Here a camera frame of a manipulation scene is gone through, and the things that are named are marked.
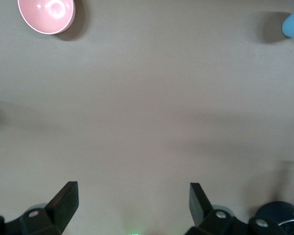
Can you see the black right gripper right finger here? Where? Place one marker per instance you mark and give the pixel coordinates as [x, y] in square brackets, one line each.
[203, 215]

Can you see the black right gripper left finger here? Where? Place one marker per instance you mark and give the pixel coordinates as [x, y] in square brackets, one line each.
[61, 208]

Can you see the pink bowl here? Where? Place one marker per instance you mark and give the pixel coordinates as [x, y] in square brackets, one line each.
[47, 14]

